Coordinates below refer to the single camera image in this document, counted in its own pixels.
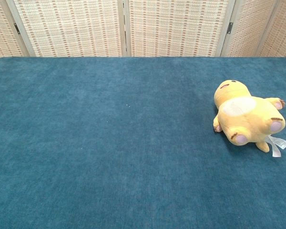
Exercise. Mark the yellow plush toy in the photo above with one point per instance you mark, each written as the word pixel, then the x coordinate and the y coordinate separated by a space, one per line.
pixel 248 117

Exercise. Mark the blue table mat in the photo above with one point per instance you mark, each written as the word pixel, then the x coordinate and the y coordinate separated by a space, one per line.
pixel 109 143

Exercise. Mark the black screen hinge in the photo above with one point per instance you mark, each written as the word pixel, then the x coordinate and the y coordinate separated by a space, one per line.
pixel 17 28
pixel 229 29

